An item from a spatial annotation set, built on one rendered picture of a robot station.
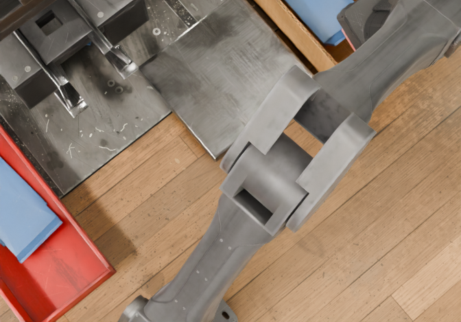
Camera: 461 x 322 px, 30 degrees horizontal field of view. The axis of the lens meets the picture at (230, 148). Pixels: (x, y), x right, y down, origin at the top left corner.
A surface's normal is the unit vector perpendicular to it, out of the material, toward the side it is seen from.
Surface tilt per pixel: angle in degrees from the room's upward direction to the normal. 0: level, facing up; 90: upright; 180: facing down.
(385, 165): 0
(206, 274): 47
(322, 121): 64
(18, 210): 0
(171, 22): 0
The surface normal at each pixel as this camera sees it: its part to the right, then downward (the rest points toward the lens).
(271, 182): -0.33, 0.11
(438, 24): 0.29, -0.54
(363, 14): 0.33, 0.16
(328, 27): 0.01, -0.25
